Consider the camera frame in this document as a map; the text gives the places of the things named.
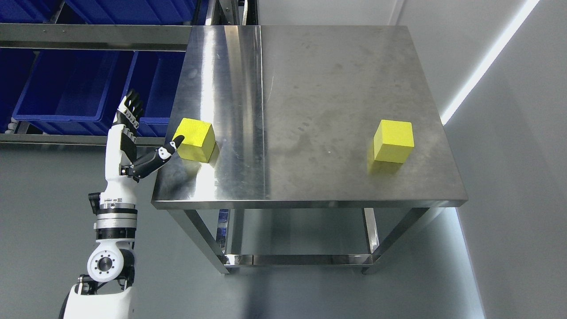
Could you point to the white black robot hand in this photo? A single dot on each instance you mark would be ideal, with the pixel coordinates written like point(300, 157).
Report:
point(123, 168)

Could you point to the yellow foam block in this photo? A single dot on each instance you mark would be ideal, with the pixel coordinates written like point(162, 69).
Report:
point(393, 141)
point(199, 140)

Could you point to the blue plastic bin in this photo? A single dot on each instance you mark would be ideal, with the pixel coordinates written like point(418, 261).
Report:
point(74, 92)
point(27, 11)
point(155, 76)
point(141, 12)

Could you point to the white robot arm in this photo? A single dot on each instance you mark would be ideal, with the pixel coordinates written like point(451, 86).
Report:
point(106, 291)

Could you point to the stainless steel table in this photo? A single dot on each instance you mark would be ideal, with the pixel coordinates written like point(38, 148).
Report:
point(295, 110)

